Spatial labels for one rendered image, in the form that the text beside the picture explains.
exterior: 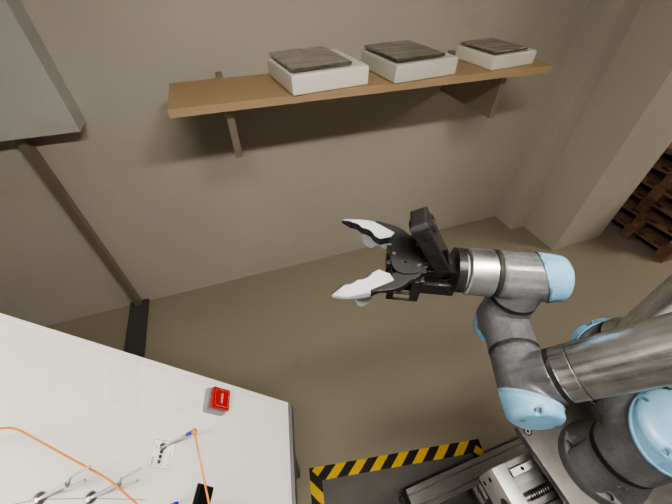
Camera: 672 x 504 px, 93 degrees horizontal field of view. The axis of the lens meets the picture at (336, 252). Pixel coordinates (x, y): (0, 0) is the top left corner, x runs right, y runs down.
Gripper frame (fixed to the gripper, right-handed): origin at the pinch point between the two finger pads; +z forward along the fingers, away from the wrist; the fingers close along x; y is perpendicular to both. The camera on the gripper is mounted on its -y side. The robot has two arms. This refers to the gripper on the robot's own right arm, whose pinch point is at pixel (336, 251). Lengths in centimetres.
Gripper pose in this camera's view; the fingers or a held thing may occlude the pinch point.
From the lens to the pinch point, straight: 50.5
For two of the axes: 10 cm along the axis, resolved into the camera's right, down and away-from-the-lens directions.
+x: 1.2, -7.8, 6.1
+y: 0.2, 6.1, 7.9
